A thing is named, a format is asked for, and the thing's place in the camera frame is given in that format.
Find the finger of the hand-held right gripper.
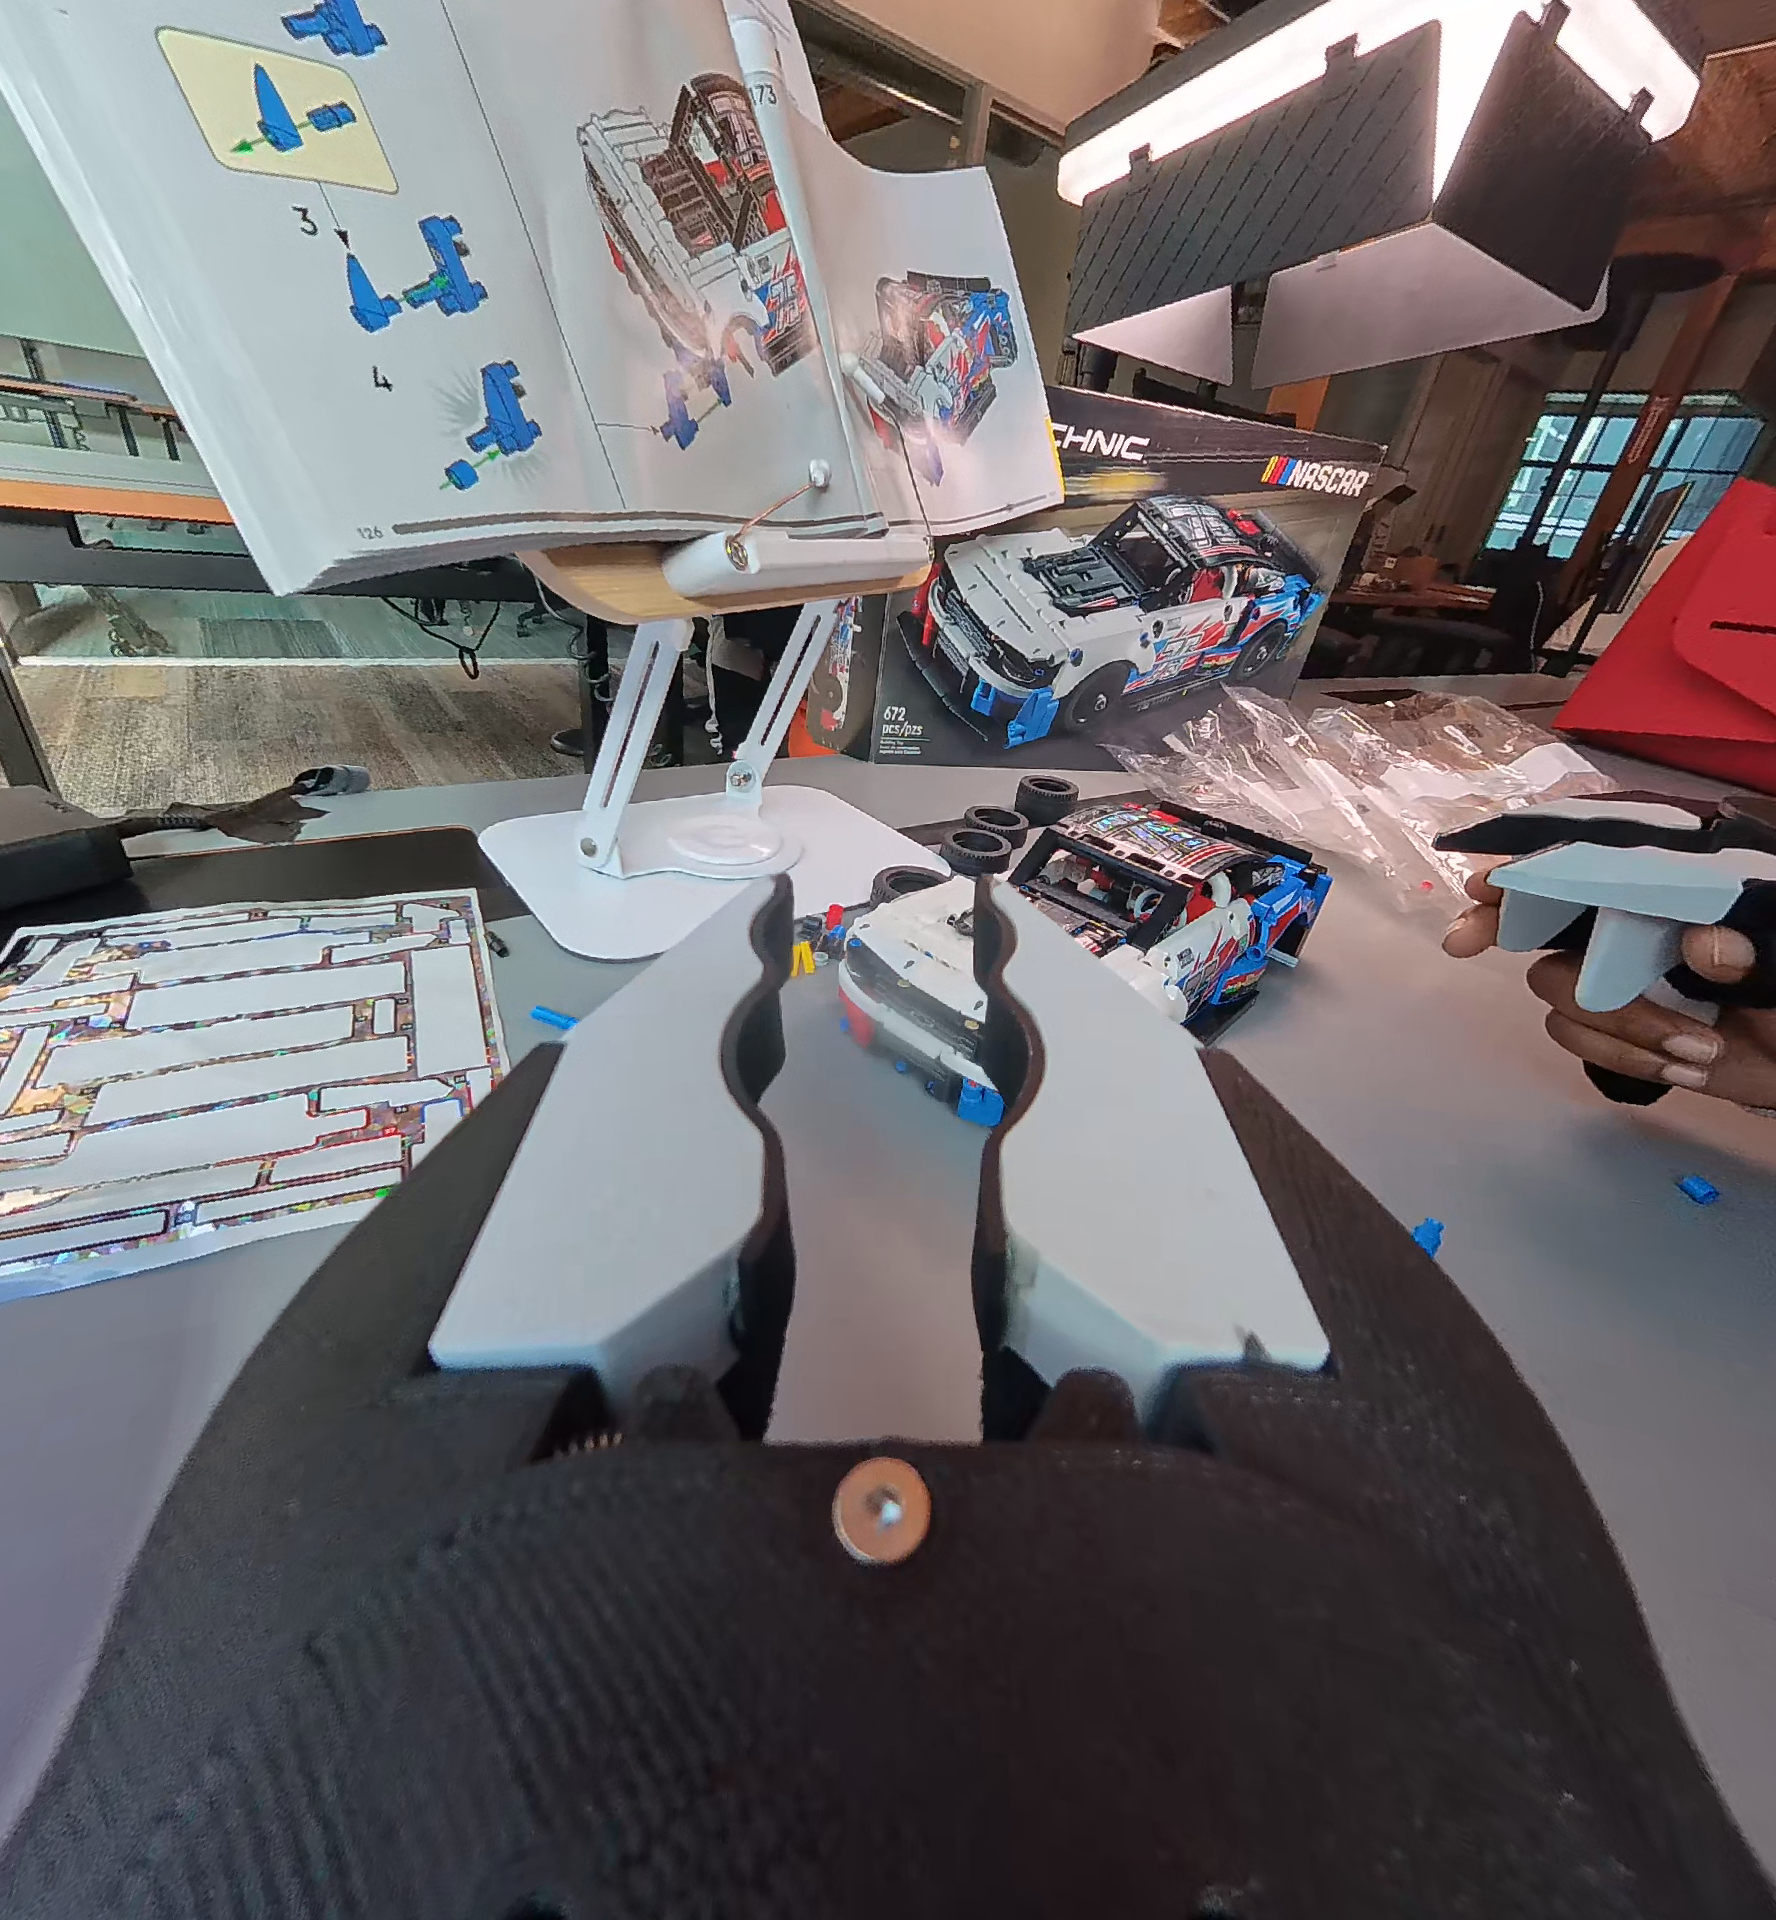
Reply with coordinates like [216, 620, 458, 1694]
[1573, 908, 1697, 1017]
[1488, 838, 1776, 958]

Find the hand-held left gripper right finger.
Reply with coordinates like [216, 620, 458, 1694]
[973, 871, 1334, 1407]

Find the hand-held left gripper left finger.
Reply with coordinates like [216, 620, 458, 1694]
[426, 871, 800, 1403]

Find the grey desk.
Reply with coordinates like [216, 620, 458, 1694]
[0, 675, 1776, 1920]

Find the person's right hand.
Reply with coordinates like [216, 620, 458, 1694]
[1440, 881, 1776, 1115]

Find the red felt bag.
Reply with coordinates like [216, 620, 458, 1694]
[1552, 441, 1776, 845]

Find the crumpled clear plastic bag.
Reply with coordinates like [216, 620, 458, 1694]
[1119, 688, 1620, 919]

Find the brick race car model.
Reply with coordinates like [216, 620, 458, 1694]
[834, 802, 1334, 1130]

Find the paned window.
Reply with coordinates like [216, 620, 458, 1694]
[1486, 392, 1770, 561]

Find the black light stand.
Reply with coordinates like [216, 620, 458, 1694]
[1563, 256, 1732, 672]

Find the printed sticker sheet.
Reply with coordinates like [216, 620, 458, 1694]
[0, 888, 509, 1295]

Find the toy car box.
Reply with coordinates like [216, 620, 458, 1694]
[803, 382, 1409, 770]

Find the black power adapter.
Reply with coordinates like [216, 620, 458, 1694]
[0, 783, 134, 936]

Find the black studio softbox light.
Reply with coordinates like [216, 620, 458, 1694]
[1057, 0, 1710, 395]

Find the open instruction booklet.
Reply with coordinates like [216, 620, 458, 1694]
[0, 0, 1065, 597]

